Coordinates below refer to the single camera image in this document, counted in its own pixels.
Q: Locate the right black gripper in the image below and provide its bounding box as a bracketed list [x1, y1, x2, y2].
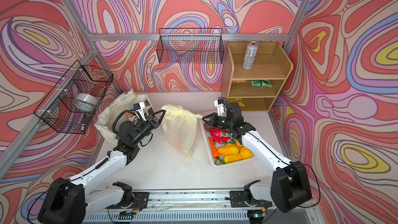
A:
[203, 112, 233, 130]

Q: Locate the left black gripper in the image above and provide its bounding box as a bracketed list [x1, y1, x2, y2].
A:
[130, 110, 164, 148]

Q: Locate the white perforated plastic basket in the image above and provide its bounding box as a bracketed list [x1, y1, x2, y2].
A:
[201, 123, 257, 167]

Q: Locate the cream plastic grocery bag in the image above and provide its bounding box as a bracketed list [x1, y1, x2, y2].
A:
[161, 104, 203, 158]

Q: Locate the leaf print canvas tote bag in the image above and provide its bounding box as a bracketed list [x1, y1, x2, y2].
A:
[94, 90, 152, 146]

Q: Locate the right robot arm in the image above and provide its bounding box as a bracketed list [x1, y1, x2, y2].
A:
[202, 97, 313, 213]

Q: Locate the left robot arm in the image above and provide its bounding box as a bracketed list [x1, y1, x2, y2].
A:
[37, 110, 166, 224]

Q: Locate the toy dark red fruit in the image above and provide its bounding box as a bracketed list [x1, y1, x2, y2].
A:
[204, 123, 213, 132]

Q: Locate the toy pink dragon fruit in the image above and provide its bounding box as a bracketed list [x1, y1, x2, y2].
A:
[210, 129, 232, 144]

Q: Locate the yellow chips packet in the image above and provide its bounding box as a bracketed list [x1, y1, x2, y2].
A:
[228, 98, 245, 107]

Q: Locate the toy carrot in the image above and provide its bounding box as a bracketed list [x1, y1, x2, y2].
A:
[208, 137, 219, 160]

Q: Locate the toy yellow corn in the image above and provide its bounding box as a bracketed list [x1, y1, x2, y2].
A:
[217, 145, 240, 156]

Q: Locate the toy yellow pear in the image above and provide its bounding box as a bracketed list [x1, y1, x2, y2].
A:
[239, 147, 253, 160]

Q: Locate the green snack packet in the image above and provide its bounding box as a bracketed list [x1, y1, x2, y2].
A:
[250, 80, 273, 88]

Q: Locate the wooden shelf unit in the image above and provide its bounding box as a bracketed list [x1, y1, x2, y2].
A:
[220, 41, 293, 112]

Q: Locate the white tape roll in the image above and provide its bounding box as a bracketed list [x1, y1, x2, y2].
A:
[72, 93, 98, 113]

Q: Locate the black wire basket back wall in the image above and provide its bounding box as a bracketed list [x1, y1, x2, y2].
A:
[156, 28, 224, 64]

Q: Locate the black wire basket wall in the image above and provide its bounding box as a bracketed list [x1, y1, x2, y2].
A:
[156, 28, 224, 64]
[34, 61, 113, 134]

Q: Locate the black wire basket left wall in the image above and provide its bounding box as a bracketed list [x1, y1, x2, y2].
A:
[34, 61, 113, 134]

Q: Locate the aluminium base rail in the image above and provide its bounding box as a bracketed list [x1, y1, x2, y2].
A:
[51, 188, 324, 224]

